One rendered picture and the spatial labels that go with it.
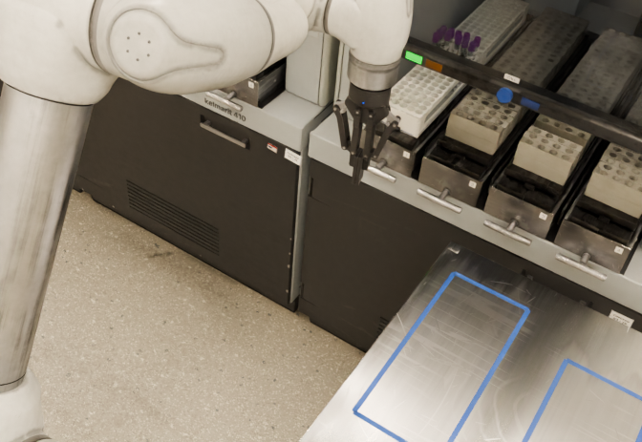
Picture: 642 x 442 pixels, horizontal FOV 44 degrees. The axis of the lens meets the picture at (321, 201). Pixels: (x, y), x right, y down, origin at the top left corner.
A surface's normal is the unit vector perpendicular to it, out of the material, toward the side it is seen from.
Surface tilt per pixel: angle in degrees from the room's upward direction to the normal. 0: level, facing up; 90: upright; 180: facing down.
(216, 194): 90
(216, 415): 0
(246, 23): 58
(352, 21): 86
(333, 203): 90
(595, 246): 90
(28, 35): 66
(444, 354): 0
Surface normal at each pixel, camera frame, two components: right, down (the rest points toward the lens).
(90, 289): 0.07, -0.72
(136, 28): -0.26, 0.37
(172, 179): -0.54, 0.55
